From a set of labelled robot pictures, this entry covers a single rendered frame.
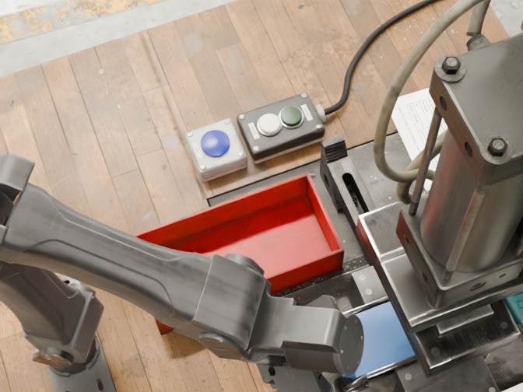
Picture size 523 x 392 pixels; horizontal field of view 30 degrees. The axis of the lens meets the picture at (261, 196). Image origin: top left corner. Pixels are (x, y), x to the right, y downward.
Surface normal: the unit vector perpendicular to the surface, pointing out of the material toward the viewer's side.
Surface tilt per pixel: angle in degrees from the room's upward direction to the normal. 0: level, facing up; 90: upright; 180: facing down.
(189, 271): 26
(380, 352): 0
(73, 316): 80
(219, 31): 0
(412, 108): 2
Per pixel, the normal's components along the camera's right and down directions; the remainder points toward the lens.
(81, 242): 0.40, -0.30
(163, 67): -0.03, -0.44
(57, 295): 0.95, 0.14
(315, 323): -0.43, -0.49
